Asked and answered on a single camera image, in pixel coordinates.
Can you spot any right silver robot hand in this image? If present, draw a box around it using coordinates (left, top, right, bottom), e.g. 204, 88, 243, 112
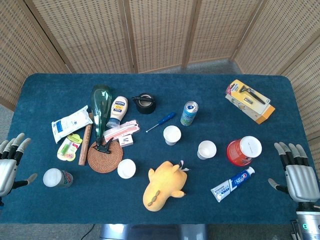
267, 141, 318, 203

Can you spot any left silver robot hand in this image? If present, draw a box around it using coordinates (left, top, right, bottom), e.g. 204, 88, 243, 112
0, 132, 38, 198

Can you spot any white paper cup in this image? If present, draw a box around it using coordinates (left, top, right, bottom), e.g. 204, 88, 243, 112
117, 158, 137, 180
163, 125, 182, 146
196, 140, 218, 160

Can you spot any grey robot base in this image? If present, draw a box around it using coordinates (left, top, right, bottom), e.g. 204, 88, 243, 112
99, 223, 208, 240

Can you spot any printed can white lid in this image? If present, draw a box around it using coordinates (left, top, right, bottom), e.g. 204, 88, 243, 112
42, 168, 74, 189

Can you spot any green lip balm blister pack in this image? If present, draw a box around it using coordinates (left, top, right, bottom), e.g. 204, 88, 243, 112
56, 133, 83, 162

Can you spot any red canister white lid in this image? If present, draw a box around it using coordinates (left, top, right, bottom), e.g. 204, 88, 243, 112
226, 135, 263, 167

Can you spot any blue white toothpaste tube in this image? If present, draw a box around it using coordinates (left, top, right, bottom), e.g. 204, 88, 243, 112
210, 166, 256, 203

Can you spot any white orange cardboard box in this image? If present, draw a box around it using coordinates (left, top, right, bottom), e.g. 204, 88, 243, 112
224, 94, 276, 125

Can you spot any white wet wipes pack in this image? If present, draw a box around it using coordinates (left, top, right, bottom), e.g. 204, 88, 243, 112
51, 104, 94, 145

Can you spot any brown wooden stick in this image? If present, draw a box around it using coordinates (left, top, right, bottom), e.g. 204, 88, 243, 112
78, 112, 95, 167

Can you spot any round woven rattan coaster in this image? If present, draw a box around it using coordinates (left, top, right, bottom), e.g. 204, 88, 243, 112
87, 140, 124, 174

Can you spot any razor blister pack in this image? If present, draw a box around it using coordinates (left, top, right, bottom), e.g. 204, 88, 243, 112
225, 79, 271, 116

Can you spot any green spray bottle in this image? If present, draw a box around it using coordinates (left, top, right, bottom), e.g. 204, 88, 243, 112
90, 84, 115, 155

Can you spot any pink toothbrush package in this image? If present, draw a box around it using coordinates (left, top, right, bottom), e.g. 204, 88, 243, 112
102, 119, 140, 143

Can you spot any small white box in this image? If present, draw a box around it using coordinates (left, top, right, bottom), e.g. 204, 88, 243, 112
118, 134, 135, 148

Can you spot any white mayonnaise squeeze bottle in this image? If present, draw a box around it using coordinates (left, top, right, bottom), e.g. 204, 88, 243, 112
105, 95, 129, 129

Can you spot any blue green drink can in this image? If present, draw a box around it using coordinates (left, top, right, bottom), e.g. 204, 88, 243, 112
180, 100, 199, 127

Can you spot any yellow plush toy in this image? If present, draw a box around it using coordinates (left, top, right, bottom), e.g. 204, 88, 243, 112
142, 159, 191, 213

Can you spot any blue felt table cover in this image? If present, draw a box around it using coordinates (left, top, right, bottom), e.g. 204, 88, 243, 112
0, 73, 316, 225

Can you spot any black tape roll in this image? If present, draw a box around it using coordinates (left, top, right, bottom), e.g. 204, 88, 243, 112
134, 92, 157, 115

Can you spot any woven wooden folding screen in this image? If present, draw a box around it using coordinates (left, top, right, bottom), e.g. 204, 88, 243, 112
0, 0, 320, 173

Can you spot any black cable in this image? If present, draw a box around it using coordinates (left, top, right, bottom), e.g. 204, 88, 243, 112
81, 223, 96, 240

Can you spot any blue handled screwdriver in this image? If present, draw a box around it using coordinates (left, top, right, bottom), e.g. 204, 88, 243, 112
145, 112, 176, 133

